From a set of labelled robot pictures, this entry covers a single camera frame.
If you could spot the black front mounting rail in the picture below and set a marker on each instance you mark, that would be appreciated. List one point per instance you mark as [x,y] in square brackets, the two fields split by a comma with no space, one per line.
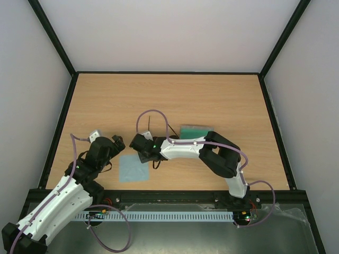
[217,199]

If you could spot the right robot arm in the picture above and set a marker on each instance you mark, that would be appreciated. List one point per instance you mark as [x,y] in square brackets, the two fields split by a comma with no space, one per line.
[221,156]

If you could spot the grey glasses case green inside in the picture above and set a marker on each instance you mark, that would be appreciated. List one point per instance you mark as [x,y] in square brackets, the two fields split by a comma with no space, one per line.
[194,131]

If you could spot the black round sunglasses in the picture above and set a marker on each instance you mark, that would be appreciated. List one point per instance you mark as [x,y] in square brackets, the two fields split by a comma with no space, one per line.
[159,126]

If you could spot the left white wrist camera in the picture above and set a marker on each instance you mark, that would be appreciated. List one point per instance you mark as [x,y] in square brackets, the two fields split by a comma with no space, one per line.
[94,135]

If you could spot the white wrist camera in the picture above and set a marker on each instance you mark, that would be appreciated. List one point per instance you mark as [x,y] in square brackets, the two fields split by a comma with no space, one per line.
[147,135]
[94,135]

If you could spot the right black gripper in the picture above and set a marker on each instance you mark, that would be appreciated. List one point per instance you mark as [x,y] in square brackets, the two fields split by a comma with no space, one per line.
[136,143]

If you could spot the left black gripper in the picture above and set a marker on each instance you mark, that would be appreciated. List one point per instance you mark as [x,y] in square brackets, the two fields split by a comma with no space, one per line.
[120,144]

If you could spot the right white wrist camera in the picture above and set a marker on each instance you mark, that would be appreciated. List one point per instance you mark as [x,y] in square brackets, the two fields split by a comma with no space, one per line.
[147,135]

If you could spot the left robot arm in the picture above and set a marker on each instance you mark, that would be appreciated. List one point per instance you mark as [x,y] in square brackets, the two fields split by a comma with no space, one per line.
[76,191]

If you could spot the light blue cleaning cloth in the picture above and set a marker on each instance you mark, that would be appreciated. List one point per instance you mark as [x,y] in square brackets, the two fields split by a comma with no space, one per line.
[132,170]

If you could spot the light blue slotted cable duct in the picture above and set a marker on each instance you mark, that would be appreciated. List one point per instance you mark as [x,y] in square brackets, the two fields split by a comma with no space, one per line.
[140,216]

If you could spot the black aluminium frame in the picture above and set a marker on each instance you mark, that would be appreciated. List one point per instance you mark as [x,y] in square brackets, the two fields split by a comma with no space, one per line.
[38,193]

